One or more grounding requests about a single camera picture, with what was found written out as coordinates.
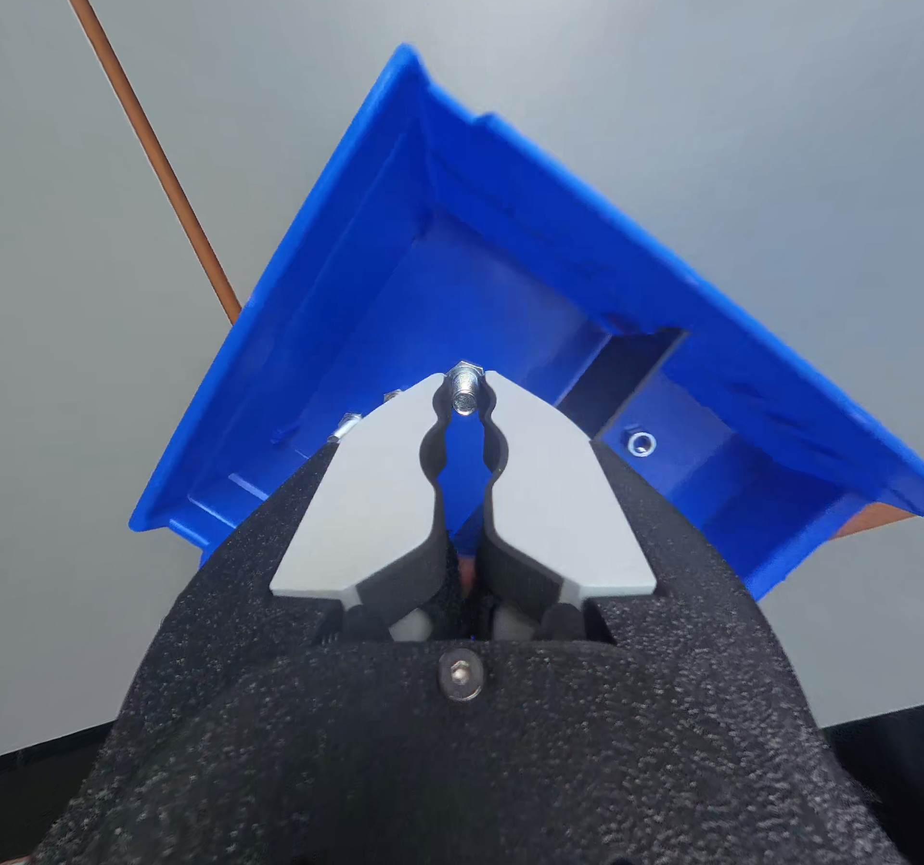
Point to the steel hex nut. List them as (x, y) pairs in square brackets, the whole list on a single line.
[(629, 444)]

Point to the blue plastic bin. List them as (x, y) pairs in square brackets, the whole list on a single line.
[(505, 179)]

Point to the grey table with wooden edge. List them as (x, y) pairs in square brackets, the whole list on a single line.
[(144, 134)]

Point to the black bin divider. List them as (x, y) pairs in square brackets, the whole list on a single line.
[(613, 381)]

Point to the person's left hand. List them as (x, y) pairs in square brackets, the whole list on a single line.
[(469, 576)]

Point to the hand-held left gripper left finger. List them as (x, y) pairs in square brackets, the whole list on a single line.
[(354, 511)]

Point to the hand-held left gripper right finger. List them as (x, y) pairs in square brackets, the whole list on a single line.
[(570, 511)]

